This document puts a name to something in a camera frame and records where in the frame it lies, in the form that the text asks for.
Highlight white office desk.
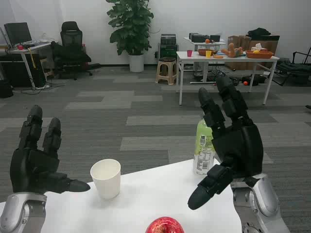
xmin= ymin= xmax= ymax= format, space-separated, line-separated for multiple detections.
xmin=0 ymin=41 xmax=58 ymax=88

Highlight small white table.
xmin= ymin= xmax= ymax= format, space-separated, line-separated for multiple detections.
xmin=184 ymin=36 xmax=226 ymax=84

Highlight white paper cup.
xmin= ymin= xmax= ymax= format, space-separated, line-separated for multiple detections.
xmin=90 ymin=159 xmax=121 ymax=200

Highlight black computer monitor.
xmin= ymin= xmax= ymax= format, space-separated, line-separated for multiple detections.
xmin=3 ymin=22 xmax=33 ymax=49

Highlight orange plush toy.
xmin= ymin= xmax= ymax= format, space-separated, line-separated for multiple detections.
xmin=220 ymin=43 xmax=243 ymax=58

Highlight white plant pot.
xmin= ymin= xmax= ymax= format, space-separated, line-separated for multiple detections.
xmin=128 ymin=53 xmax=145 ymax=73

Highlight black fabric bag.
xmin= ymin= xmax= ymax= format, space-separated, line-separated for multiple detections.
xmin=247 ymin=28 xmax=272 ymax=38

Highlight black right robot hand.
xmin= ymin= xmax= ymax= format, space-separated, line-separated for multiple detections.
xmin=187 ymin=71 xmax=264 ymax=211

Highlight orange woven basket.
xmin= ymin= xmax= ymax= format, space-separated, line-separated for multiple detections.
xmin=245 ymin=50 xmax=275 ymax=59

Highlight red apple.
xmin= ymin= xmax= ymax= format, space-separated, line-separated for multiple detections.
xmin=145 ymin=216 xmax=186 ymax=233

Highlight black office chair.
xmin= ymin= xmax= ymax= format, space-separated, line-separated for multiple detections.
xmin=50 ymin=21 xmax=100 ymax=81

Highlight black equipment boxes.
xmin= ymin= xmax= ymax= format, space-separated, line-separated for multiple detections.
xmin=189 ymin=32 xmax=221 ymax=43

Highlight black floor bag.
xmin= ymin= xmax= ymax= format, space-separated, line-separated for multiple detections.
xmin=242 ymin=75 xmax=268 ymax=87

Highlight black folding chair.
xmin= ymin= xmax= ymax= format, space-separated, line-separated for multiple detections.
xmin=271 ymin=46 xmax=311 ymax=86

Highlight brown cardboard boxes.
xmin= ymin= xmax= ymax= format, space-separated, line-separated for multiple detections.
xmin=227 ymin=35 xmax=280 ymax=71

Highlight beige plastic stool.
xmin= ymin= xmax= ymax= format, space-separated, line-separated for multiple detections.
xmin=155 ymin=57 xmax=178 ymax=85

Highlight brown woven basket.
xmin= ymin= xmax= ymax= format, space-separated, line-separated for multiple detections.
xmin=197 ymin=48 xmax=219 ymax=56

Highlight white folding table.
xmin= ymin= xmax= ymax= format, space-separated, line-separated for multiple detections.
xmin=175 ymin=50 xmax=280 ymax=106

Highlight large green leafy plant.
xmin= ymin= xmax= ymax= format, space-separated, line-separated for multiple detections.
xmin=105 ymin=0 xmax=155 ymax=56

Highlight black green equipment stack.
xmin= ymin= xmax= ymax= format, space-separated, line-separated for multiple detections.
xmin=157 ymin=33 xmax=180 ymax=60

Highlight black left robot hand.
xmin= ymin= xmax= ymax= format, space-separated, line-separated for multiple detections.
xmin=9 ymin=104 xmax=91 ymax=195

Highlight black waste bin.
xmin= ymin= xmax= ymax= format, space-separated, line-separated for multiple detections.
xmin=0 ymin=80 xmax=14 ymax=99

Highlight green label water bottle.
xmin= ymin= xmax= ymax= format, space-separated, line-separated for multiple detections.
xmin=193 ymin=116 xmax=216 ymax=176

